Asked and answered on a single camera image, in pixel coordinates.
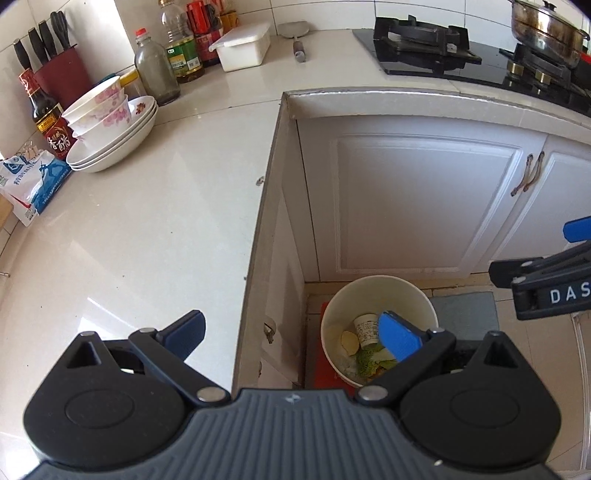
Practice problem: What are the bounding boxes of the red floor mat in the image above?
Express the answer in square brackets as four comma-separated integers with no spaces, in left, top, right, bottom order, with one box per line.
[311,327,356,398]

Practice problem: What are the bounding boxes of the blue white salt bag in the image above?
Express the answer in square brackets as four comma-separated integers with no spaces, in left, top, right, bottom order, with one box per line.
[1,141,72,227]

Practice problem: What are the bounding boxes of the black gas stove top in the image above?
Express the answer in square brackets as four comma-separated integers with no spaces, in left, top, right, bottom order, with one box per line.
[353,16,590,116]

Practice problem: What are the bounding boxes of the cooking oil bottle green label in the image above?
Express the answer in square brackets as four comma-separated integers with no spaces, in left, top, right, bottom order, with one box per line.
[159,0,204,83]

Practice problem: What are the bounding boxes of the white round trash bin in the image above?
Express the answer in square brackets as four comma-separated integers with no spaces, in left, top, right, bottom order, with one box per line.
[321,275,439,387]

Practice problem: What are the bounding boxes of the white floral bowl stack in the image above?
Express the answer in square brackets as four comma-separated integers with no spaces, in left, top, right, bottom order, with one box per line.
[63,76,131,149]

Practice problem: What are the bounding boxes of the stainless steel pot with lid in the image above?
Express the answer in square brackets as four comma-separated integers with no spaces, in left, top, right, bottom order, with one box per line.
[511,0,590,69]

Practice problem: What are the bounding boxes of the white stacked plates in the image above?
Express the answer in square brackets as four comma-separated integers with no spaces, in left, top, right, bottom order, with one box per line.
[66,95,158,173]

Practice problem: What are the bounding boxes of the metal spatula grey handle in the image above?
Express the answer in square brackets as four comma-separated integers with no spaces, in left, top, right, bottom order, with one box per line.
[277,21,310,63]

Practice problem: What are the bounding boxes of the bronze cabinet handle pair right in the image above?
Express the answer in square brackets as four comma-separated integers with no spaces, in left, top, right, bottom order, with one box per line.
[511,151,545,197]

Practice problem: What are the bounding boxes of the dark red knife block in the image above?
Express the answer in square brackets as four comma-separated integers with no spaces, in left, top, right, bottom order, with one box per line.
[28,11,92,109]

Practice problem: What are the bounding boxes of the yellow lid jar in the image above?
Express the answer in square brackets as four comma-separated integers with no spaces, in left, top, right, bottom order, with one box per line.
[120,68,143,99]

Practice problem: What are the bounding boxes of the white plastic lidded box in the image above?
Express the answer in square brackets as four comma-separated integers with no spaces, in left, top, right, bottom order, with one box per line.
[208,22,270,72]

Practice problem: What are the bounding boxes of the dark soy sauce bottle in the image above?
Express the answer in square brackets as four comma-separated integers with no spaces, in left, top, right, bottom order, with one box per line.
[19,69,76,161]

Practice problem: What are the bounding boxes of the paper cup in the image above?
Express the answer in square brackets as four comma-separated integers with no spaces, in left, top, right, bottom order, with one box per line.
[353,313,379,348]

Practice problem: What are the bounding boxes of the red label sauce bottle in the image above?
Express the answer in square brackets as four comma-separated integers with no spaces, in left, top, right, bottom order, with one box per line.
[185,0,223,67]

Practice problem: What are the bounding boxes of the large green cabbage leaf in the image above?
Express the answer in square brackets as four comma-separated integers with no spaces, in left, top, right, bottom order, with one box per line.
[356,344,398,378]

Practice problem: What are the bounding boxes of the clear glass bottle red cap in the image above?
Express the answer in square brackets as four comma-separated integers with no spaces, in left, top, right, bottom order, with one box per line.
[134,28,180,106]

